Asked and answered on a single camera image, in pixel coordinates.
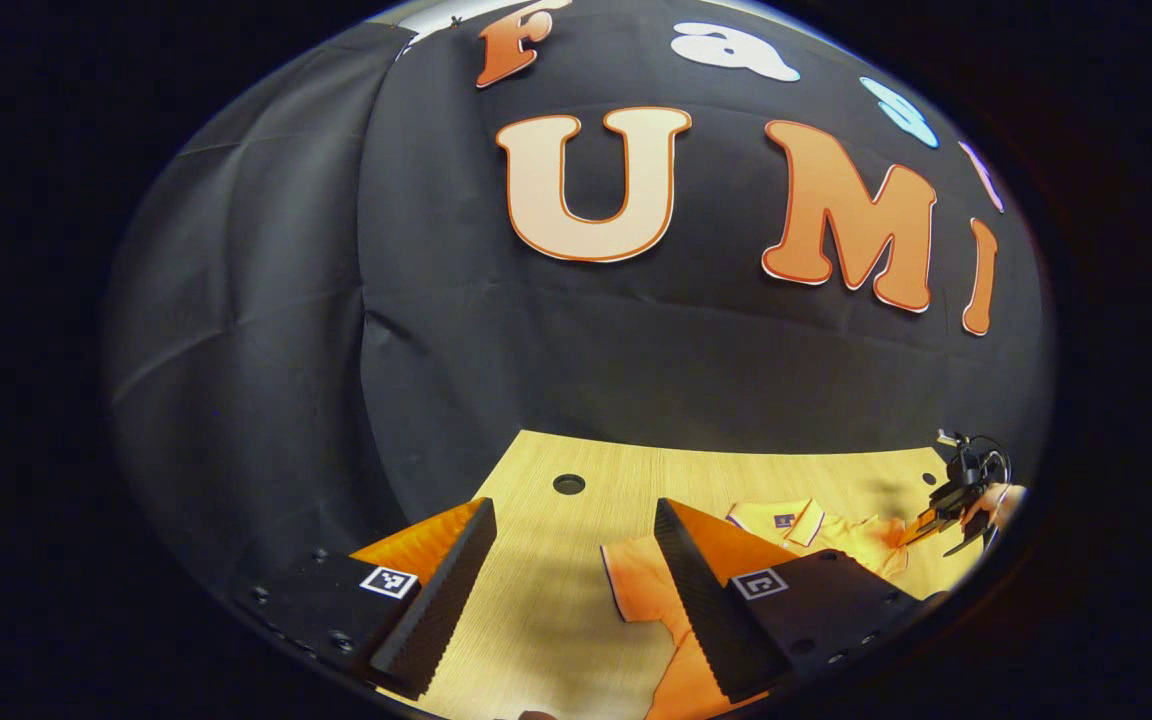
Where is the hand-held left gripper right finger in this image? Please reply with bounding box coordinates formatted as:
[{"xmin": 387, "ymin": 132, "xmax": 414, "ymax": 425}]
[{"xmin": 652, "ymin": 498, "xmax": 949, "ymax": 706}]

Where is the black backdrop cloth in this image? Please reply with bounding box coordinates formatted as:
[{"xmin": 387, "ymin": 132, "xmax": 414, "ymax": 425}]
[{"xmin": 101, "ymin": 0, "xmax": 1057, "ymax": 601}]

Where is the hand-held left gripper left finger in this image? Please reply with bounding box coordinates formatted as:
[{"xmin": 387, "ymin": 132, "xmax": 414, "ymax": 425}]
[{"xmin": 231, "ymin": 497, "xmax": 497, "ymax": 701}]

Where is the orange T-shirt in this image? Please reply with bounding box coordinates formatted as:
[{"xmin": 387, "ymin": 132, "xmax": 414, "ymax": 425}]
[{"xmin": 600, "ymin": 497, "xmax": 922, "ymax": 720}]

